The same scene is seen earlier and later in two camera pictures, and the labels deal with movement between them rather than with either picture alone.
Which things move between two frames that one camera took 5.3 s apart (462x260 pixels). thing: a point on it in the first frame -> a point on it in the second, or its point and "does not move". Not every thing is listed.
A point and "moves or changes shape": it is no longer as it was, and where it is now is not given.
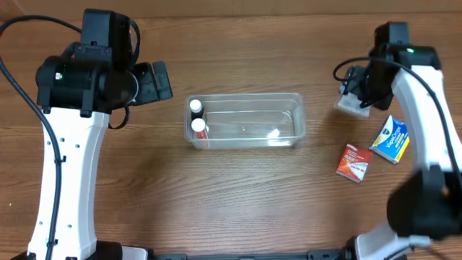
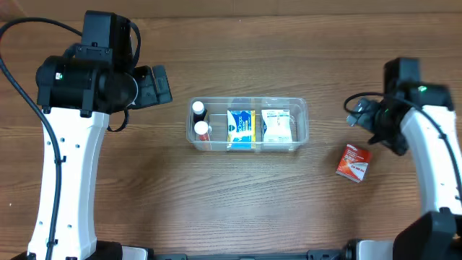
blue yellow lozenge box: [391, 140] moves or changes shape
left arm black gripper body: [161, 81] does not move
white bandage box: [349, 103] -> [276, 126]
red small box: [354, 163] does not move
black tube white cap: [196, 109] does not move
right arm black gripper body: [352, 83] -> [377, 131]
